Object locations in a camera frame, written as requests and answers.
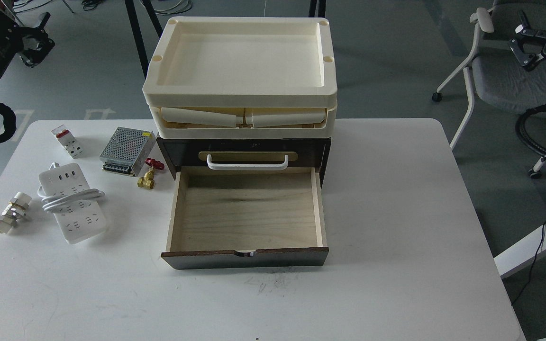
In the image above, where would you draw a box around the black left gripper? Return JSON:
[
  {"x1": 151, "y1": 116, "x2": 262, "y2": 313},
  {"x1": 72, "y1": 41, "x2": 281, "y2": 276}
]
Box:
[{"x1": 0, "y1": 10, "x2": 55, "y2": 68}]

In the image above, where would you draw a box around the white power strip cable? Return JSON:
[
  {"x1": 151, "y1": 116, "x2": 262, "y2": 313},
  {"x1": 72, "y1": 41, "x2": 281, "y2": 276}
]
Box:
[{"x1": 37, "y1": 162, "x2": 106, "y2": 214}]

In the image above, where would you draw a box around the white power strip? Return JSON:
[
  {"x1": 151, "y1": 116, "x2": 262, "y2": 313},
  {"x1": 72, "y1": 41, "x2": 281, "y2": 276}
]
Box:
[{"x1": 37, "y1": 162, "x2": 108, "y2": 244}]

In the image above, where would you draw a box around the white red circuit breaker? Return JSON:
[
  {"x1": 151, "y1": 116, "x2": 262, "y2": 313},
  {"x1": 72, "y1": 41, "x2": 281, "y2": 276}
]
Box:
[{"x1": 51, "y1": 125, "x2": 84, "y2": 158}]

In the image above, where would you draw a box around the metal mesh power supply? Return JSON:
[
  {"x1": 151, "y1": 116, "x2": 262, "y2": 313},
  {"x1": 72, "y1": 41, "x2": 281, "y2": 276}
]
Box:
[{"x1": 100, "y1": 127, "x2": 155, "y2": 176}]

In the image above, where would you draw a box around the cream plastic tray lower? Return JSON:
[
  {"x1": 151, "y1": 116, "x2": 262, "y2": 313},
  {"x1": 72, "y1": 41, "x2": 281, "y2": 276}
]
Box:
[{"x1": 147, "y1": 95, "x2": 337, "y2": 139}]

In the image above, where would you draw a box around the cream plastic tray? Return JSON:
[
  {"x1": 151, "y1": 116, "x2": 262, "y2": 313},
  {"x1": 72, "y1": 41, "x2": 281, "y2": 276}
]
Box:
[
  {"x1": 143, "y1": 17, "x2": 337, "y2": 108},
  {"x1": 147, "y1": 95, "x2": 337, "y2": 139}
]

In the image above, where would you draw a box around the white metal pipe fitting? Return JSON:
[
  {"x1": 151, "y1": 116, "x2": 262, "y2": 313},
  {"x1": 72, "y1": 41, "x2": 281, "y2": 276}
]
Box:
[{"x1": 0, "y1": 192, "x2": 32, "y2": 234}]

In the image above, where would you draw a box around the cream plastic tray top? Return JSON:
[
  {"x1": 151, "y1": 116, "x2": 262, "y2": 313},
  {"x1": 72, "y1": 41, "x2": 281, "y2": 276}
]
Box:
[{"x1": 143, "y1": 17, "x2": 337, "y2": 108}]

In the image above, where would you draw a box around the white side table edge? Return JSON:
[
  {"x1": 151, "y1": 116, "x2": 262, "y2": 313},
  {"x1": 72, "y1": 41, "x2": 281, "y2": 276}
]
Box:
[{"x1": 494, "y1": 223, "x2": 546, "y2": 278}]

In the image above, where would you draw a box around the open wooden drawer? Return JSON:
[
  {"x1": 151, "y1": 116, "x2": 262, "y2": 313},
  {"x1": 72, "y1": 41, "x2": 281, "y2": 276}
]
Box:
[{"x1": 161, "y1": 167, "x2": 329, "y2": 269}]

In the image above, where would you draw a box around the black corrugated cable loop right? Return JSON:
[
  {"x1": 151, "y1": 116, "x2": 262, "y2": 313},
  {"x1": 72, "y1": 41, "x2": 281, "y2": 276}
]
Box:
[{"x1": 515, "y1": 105, "x2": 546, "y2": 171}]

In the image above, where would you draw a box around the brass valve red handle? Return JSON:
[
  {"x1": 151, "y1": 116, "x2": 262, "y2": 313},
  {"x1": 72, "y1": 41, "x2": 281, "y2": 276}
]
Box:
[{"x1": 137, "y1": 158, "x2": 165, "y2": 189}]

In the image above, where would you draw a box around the thin black cable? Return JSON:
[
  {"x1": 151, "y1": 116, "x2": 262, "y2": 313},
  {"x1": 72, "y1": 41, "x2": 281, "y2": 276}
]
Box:
[{"x1": 510, "y1": 222, "x2": 546, "y2": 306}]

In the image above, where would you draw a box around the white drawer handle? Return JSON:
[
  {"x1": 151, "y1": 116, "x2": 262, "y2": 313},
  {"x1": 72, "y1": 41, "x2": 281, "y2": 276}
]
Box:
[{"x1": 206, "y1": 154, "x2": 290, "y2": 171}]

